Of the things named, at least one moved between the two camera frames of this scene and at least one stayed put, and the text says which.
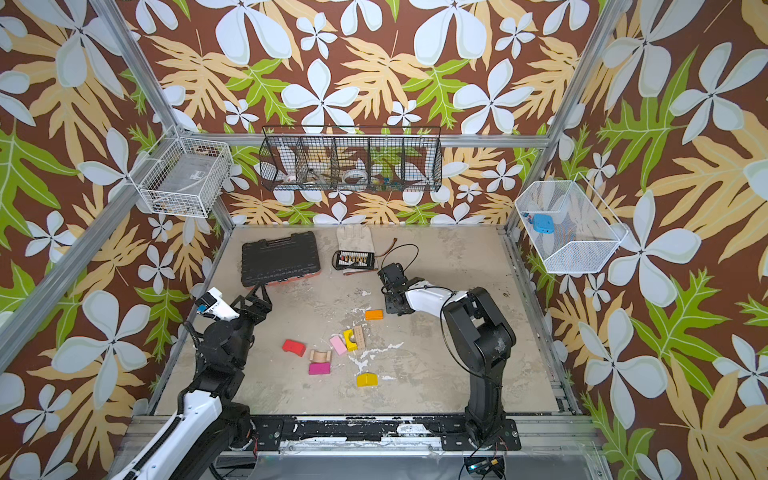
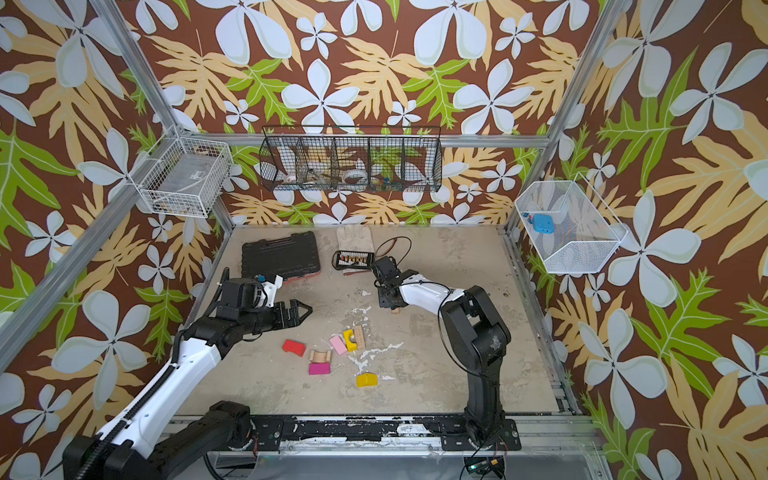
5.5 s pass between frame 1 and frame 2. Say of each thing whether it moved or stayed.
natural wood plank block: stayed
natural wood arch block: stayed
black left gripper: moved
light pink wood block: stayed
